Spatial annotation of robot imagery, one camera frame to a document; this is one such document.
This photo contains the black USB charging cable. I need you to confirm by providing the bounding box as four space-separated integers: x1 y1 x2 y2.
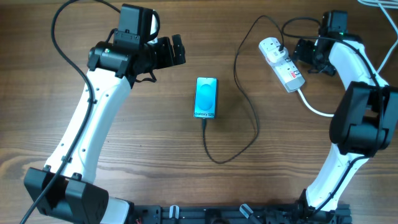
200 14 285 164

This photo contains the blue screen Galaxy smartphone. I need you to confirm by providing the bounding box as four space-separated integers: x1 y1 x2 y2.
193 77 218 119

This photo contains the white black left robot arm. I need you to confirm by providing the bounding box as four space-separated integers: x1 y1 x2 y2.
24 4 185 223

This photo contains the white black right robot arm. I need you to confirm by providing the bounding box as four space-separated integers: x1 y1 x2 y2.
292 10 397 223

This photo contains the white USB charger plug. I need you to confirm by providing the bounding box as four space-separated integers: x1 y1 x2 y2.
266 48 289 66

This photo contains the white power strip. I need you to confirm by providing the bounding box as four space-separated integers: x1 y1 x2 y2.
259 37 305 93

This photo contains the white power strip cord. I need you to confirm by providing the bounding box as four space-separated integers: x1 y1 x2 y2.
297 0 398 118

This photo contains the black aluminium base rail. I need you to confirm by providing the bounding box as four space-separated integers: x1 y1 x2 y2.
127 203 353 224

